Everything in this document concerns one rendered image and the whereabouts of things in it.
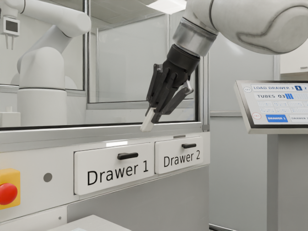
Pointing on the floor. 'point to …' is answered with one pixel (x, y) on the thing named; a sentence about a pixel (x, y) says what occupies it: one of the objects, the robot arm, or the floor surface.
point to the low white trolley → (90, 225)
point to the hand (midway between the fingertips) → (150, 119)
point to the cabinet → (135, 206)
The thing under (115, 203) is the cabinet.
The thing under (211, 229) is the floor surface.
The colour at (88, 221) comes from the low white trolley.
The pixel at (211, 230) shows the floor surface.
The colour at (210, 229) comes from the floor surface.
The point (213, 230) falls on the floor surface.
